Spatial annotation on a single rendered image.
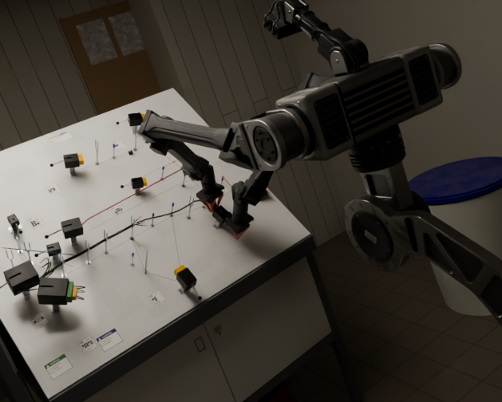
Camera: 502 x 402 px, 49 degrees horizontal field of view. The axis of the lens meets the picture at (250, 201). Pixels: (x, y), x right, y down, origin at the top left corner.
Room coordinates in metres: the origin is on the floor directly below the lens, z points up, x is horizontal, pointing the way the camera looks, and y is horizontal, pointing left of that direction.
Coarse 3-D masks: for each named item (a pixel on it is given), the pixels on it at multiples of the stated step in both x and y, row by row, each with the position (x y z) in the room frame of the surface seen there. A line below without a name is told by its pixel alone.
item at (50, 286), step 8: (40, 280) 1.76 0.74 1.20; (48, 280) 1.76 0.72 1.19; (56, 280) 1.76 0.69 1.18; (64, 280) 1.77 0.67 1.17; (40, 288) 1.74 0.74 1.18; (48, 288) 1.74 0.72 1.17; (56, 288) 1.74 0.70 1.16; (64, 288) 1.74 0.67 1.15; (40, 296) 1.72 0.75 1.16; (48, 296) 1.72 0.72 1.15; (56, 296) 1.72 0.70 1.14; (64, 296) 1.72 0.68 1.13; (40, 304) 1.76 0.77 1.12; (48, 304) 1.76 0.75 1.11; (56, 304) 1.76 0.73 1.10; (64, 304) 1.76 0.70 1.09; (56, 312) 1.82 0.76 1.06
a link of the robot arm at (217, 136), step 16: (144, 128) 1.62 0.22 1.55; (160, 128) 1.58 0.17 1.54; (176, 128) 1.54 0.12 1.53; (192, 128) 1.51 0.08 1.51; (208, 128) 1.48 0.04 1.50; (224, 128) 1.44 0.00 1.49; (160, 144) 1.67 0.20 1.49; (208, 144) 1.47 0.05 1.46; (224, 144) 1.42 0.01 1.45; (224, 160) 1.43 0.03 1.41; (240, 160) 1.36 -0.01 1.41
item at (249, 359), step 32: (256, 288) 2.07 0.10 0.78; (288, 288) 2.15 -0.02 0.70; (224, 320) 1.97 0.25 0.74; (256, 320) 2.04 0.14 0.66; (288, 320) 2.12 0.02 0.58; (320, 320) 2.20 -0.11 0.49; (224, 352) 1.95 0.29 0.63; (256, 352) 2.02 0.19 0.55; (288, 352) 2.09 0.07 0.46; (256, 384) 1.99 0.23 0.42
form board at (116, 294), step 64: (64, 128) 2.49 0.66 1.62; (128, 128) 2.54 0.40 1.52; (0, 192) 2.18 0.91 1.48; (64, 192) 2.22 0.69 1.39; (128, 192) 2.26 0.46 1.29; (192, 192) 2.30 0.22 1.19; (0, 256) 1.96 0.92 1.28; (64, 256) 1.99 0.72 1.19; (128, 256) 2.03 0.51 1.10; (192, 256) 2.06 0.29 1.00; (256, 256) 2.09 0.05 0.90; (64, 320) 1.80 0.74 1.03; (128, 320) 1.83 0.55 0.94; (64, 384) 1.63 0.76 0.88
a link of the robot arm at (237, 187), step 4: (236, 184) 2.08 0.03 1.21; (240, 184) 2.06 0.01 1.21; (232, 188) 2.08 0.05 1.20; (236, 188) 2.06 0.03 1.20; (240, 188) 1.98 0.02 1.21; (244, 188) 1.96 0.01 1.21; (232, 192) 2.07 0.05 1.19; (236, 192) 2.04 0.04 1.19; (240, 192) 1.96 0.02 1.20; (244, 192) 1.96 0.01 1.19; (232, 196) 2.05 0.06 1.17; (240, 196) 1.97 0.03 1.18; (244, 200) 1.98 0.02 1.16; (248, 200) 2.00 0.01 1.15; (252, 204) 2.00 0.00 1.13; (256, 204) 2.00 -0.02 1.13
